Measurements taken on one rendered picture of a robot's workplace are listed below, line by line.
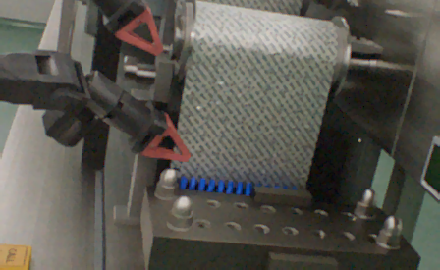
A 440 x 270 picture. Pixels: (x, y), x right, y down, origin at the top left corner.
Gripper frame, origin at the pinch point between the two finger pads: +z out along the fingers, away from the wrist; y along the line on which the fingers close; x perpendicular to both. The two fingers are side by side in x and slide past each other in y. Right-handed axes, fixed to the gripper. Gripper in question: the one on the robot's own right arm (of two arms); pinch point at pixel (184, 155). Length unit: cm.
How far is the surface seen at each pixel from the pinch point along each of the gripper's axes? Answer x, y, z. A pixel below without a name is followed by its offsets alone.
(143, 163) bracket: -7.4, -7.8, -1.9
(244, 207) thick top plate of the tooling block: 0.7, 8.0, 10.3
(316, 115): 18.5, 0.3, 13.0
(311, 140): 14.7, 0.3, 15.4
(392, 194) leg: 14, -16, 45
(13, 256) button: -24.9, 10.2, -13.9
